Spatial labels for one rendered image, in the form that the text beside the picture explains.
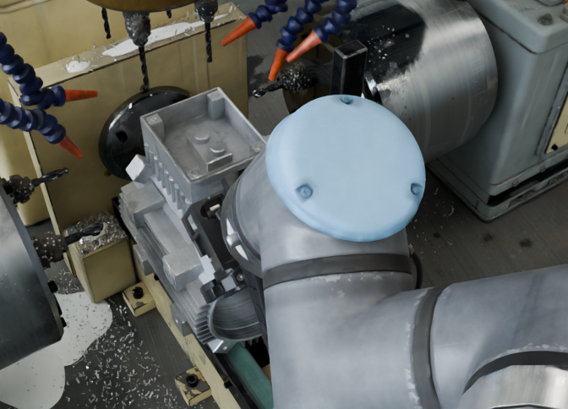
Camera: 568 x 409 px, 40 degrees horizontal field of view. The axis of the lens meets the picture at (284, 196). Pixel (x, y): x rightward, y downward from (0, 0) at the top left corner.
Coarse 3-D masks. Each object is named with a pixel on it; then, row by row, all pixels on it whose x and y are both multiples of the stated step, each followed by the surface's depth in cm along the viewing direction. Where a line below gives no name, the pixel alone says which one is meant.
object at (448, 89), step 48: (384, 0) 98; (432, 0) 98; (384, 48) 93; (432, 48) 95; (480, 48) 99; (288, 96) 111; (384, 96) 92; (432, 96) 95; (480, 96) 99; (432, 144) 99
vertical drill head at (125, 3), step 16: (96, 0) 71; (112, 0) 71; (128, 0) 70; (144, 0) 70; (160, 0) 71; (176, 0) 71; (192, 0) 72; (208, 0) 77; (128, 16) 74; (144, 16) 74; (208, 16) 79; (128, 32) 75; (144, 32) 75; (208, 32) 81; (144, 48) 78; (208, 48) 83; (144, 64) 79; (144, 80) 81
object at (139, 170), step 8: (136, 160) 88; (144, 160) 88; (128, 168) 89; (136, 168) 88; (144, 168) 88; (136, 176) 88; (144, 176) 88; (200, 280) 79; (208, 280) 78; (208, 344) 88; (216, 344) 87; (224, 344) 87; (232, 344) 88; (216, 352) 87; (224, 352) 88
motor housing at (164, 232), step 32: (128, 192) 90; (160, 192) 87; (128, 224) 91; (160, 224) 85; (192, 224) 84; (160, 256) 85; (192, 288) 81; (192, 320) 82; (224, 320) 90; (256, 320) 92
